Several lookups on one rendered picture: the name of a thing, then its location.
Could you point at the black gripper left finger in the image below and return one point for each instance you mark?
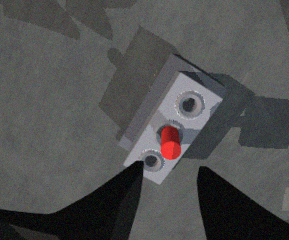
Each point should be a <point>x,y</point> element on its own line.
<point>106,214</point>

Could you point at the grey base plate with two pins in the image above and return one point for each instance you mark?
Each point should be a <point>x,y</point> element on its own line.
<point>173,64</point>

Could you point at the red peg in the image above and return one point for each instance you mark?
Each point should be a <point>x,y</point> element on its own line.
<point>170,143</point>

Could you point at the grey rectangular block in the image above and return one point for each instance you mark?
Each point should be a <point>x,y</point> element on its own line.
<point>189,117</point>

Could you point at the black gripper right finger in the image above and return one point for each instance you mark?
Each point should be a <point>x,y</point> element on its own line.
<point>228,214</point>

